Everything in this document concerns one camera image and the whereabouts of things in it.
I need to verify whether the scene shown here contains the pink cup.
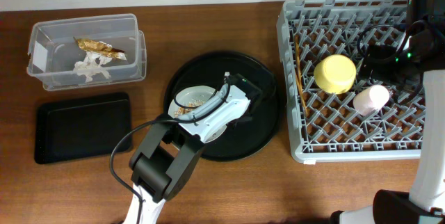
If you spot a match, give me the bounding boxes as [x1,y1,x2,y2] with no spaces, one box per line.
[353,85,390,115]

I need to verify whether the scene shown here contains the clear plastic waste bin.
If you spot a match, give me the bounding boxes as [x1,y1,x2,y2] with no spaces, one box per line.
[26,14,147,91]

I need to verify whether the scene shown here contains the grey dishwasher rack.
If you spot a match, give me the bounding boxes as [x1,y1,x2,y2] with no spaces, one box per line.
[276,0,444,164]

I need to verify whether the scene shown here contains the white tissue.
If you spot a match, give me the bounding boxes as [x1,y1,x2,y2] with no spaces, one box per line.
[73,52,112,83]

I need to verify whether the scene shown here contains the yellow bowl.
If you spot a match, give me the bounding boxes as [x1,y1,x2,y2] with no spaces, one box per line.
[314,54,357,94]

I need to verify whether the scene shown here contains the gold coffee sachet wrapper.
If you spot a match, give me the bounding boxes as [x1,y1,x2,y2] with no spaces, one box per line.
[74,38,127,61]

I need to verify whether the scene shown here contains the grey plate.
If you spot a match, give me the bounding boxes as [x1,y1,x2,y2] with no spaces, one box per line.
[168,85,227,143]

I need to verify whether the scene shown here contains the black rectangular tray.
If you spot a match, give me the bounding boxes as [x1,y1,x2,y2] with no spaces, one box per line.
[34,92,131,164]

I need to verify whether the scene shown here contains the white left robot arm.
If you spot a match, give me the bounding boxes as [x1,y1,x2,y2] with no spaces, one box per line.
[109,73,276,223]

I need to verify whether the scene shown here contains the nut shells and rice scraps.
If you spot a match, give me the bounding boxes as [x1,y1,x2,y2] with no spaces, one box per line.
[170,93,210,118]

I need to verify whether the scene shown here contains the round black serving tray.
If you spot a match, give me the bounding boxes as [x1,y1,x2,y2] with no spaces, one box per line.
[163,51,284,161]

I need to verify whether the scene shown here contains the white label on bin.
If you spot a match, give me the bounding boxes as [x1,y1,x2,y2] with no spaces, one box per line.
[33,41,48,72]

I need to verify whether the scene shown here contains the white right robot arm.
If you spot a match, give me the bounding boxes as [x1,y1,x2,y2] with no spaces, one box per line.
[326,0,444,223]

